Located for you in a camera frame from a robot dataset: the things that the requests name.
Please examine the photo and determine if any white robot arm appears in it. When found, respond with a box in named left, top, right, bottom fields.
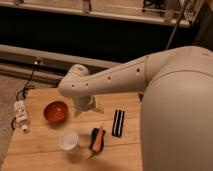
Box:
left=58, top=46, right=213, bottom=171

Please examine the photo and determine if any metal pole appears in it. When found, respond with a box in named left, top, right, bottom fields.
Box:
left=166, top=0, right=190, bottom=50

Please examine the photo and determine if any black cable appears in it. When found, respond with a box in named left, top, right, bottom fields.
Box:
left=10, top=58, right=44, bottom=131

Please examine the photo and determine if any wooden shelf frame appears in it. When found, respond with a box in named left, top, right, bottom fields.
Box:
left=0, top=0, right=203, bottom=27

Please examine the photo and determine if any black white striped block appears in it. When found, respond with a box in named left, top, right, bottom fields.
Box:
left=112, top=110, right=125, bottom=137

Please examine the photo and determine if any white power strip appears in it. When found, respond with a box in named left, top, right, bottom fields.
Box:
left=14, top=100, right=29, bottom=133

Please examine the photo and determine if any orange carrot toy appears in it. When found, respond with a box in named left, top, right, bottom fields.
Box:
left=93, top=126, right=104, bottom=153

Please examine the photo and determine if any red bowl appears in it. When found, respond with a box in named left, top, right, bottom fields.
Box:
left=43, top=101, right=68, bottom=123

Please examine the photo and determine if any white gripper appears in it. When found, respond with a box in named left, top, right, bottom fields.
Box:
left=73, top=96, right=104, bottom=118

